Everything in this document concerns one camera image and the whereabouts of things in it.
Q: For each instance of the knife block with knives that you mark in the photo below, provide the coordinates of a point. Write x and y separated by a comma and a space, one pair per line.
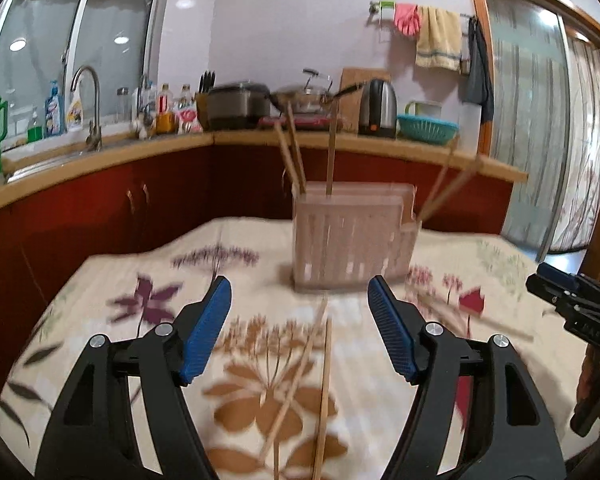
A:
205, 105

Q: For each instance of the pink rubber glove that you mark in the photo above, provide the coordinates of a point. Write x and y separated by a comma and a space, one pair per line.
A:
407, 20

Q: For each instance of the patterned curtain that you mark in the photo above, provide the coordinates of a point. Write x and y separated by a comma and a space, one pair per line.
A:
582, 150

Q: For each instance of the orange oil bottle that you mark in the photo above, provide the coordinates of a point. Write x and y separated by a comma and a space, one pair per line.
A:
165, 117

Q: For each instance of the steel sink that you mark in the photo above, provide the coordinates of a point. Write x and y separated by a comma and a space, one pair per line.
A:
55, 162

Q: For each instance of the wooden cutting board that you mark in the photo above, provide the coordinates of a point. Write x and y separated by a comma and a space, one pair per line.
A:
350, 80

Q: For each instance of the white spray bottle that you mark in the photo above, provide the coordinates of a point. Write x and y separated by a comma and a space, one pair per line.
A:
75, 112

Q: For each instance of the clear glass jar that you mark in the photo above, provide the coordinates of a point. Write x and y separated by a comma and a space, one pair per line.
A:
123, 105

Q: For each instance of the yellow towel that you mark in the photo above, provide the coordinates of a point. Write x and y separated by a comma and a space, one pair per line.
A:
437, 37

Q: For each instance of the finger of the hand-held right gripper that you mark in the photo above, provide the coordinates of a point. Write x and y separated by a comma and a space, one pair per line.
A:
557, 275
545, 290

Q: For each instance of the wooden framed glass door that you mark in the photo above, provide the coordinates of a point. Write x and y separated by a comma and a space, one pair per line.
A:
525, 110

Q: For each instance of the tall steel faucet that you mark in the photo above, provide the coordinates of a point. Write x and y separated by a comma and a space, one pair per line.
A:
94, 120

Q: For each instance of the steel electric kettle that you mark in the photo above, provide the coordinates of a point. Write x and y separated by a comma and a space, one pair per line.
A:
377, 107

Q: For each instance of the long wooden chopstick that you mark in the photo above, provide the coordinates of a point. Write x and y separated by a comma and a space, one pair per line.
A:
287, 157
296, 147
331, 150
455, 187
440, 177

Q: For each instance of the beige kitchen countertop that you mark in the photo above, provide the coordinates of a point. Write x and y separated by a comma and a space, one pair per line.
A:
130, 152

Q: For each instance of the green and white mug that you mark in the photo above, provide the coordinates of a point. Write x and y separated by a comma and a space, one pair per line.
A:
425, 108

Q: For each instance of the person's right hand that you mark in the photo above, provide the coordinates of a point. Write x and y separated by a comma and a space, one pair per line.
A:
591, 375

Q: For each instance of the wall towel rack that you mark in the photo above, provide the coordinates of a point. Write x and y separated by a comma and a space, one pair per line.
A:
380, 7

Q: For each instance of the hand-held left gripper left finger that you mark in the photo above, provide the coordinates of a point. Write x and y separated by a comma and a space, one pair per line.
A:
205, 335

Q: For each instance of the grey rice cooker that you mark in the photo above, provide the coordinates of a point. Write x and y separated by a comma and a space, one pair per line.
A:
237, 107

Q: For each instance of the dark hanging cloth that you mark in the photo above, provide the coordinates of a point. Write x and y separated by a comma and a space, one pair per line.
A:
479, 80

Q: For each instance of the teal plastic basket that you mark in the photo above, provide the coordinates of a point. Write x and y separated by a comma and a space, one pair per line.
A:
425, 130

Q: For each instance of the blue detergent bottle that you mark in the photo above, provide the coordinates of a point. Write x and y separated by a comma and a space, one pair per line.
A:
54, 110

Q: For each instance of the sliding aluminium window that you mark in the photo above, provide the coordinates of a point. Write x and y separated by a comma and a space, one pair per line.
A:
40, 50

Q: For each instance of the green dish soap bottle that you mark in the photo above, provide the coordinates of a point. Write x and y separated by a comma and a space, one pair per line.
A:
35, 130

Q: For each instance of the small steel faucet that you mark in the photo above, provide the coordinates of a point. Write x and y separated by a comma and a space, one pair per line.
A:
142, 105

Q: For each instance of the floral tablecloth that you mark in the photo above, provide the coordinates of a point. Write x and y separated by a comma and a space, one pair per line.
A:
130, 360

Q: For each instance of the red induction cooker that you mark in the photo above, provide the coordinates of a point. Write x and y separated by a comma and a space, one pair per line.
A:
305, 121

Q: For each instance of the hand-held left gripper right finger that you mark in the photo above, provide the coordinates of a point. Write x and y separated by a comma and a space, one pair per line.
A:
395, 335

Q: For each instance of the pink plastic chopstick holder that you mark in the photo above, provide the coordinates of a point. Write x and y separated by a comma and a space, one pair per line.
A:
350, 240

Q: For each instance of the pink packet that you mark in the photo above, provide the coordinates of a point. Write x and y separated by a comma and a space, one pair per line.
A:
188, 121

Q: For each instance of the steel wok with lid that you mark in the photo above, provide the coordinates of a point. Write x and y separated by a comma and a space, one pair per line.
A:
305, 97

